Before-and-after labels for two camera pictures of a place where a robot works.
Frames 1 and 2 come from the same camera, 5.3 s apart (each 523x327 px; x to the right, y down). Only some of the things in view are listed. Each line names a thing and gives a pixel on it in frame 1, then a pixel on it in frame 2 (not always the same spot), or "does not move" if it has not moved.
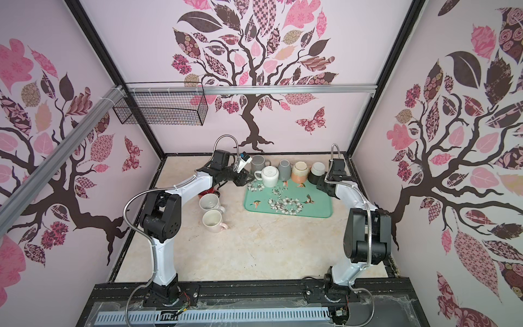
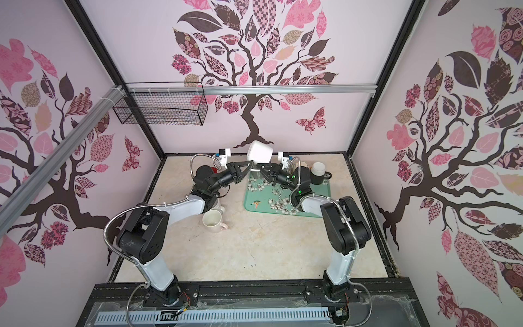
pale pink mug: x=212 y=221 does not move
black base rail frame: x=376 y=302 does not move
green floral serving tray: x=288 y=198 does not move
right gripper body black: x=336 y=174 -> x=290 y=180
